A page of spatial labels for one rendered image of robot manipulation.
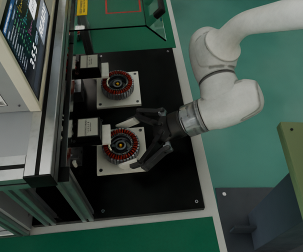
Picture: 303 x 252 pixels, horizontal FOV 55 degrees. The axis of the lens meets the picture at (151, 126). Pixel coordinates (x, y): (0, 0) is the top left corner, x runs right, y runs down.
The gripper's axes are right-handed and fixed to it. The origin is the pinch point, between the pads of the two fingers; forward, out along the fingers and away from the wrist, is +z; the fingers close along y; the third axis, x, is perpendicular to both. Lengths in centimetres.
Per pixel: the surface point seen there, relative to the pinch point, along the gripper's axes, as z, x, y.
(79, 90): 10.3, -8.0, -20.9
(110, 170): 4.4, 0.0, 6.6
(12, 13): -11.3, -47.9, 1.0
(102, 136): 0.3, -9.4, 1.2
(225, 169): -9, 97, -23
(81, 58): 3.3, -15.2, -25.4
